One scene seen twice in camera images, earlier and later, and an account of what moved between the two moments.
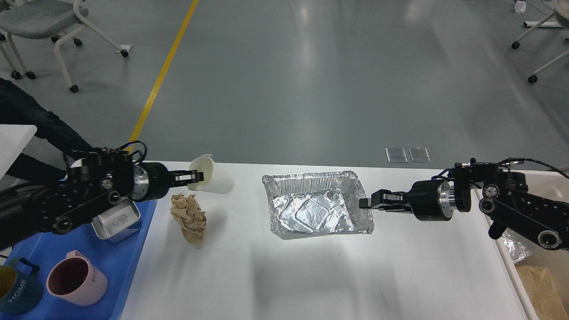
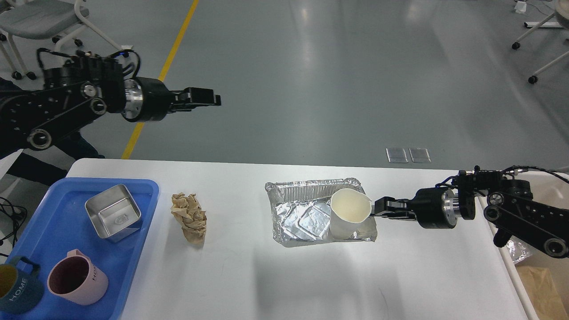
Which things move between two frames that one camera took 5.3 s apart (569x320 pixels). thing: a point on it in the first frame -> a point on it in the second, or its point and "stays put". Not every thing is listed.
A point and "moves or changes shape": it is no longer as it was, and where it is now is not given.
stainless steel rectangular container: (118, 221) stays put
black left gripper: (151, 181) -> (149, 100)
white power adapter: (520, 6) stays put
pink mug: (74, 279) stays put
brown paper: (186, 210) stays put
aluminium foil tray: (324, 202) moves or changes shape
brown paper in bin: (543, 295) stays put
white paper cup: (216, 179) -> (349, 215)
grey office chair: (58, 20) stays put
